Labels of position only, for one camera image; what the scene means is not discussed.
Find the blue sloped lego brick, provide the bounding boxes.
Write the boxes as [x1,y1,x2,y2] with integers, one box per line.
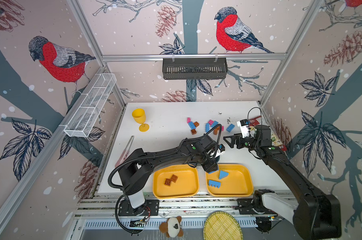
[219,170,229,180]

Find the blue long lego brick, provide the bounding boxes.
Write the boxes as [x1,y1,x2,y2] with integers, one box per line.
[208,180,221,189]

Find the brown lego brick front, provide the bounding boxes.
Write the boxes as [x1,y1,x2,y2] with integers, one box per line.
[170,175,178,183]

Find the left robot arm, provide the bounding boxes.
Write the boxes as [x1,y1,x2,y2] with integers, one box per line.
[107,134,226,209]

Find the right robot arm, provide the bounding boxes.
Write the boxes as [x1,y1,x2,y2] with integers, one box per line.
[224,125,342,240]

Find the blue lego brick far right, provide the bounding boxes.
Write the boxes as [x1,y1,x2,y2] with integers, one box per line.
[227,124,235,133]

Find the snack package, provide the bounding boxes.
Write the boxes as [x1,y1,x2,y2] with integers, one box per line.
[249,116,288,152]

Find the blue lego brick right group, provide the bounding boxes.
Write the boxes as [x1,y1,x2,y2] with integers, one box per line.
[211,121,219,128]

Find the blue upright lego brick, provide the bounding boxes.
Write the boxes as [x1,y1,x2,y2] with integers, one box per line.
[205,123,210,133]

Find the right yellow tray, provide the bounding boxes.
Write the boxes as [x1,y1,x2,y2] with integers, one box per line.
[206,164,255,198]

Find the yellow tray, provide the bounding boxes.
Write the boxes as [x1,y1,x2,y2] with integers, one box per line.
[206,164,255,198]
[152,165,200,199]

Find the left yellow tray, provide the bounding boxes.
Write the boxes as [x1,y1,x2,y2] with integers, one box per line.
[152,165,200,199]

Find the black hanging basket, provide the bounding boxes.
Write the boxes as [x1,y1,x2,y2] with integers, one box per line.
[162,58,228,80]

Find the yellow plastic goblet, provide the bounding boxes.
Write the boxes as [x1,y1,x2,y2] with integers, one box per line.
[132,109,149,132]

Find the pink tongs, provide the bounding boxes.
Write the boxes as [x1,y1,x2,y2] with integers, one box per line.
[115,136,134,167]

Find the woven bamboo plate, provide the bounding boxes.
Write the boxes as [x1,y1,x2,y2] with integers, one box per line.
[203,211,243,240]

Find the plush toy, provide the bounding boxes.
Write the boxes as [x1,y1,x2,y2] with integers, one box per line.
[159,216,184,238]

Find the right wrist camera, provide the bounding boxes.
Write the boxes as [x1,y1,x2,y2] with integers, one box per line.
[237,119,251,138]

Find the white wire basket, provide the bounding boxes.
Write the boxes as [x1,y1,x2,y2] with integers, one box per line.
[64,73,116,138]

